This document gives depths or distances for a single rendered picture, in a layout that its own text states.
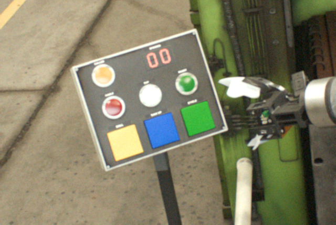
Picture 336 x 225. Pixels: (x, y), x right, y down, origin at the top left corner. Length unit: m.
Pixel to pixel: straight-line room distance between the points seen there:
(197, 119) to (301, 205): 0.69
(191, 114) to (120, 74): 0.21
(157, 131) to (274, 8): 0.50
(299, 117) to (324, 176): 0.83
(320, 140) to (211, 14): 0.47
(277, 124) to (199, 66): 0.60
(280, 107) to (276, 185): 1.07
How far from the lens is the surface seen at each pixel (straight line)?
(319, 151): 2.15
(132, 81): 1.95
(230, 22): 2.14
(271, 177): 2.46
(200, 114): 1.97
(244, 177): 2.34
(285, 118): 1.42
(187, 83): 1.97
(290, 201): 2.52
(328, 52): 2.25
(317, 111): 1.38
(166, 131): 1.95
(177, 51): 1.97
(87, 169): 3.64
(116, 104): 1.93
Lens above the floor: 2.09
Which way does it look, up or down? 31 degrees down
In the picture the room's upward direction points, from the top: 11 degrees counter-clockwise
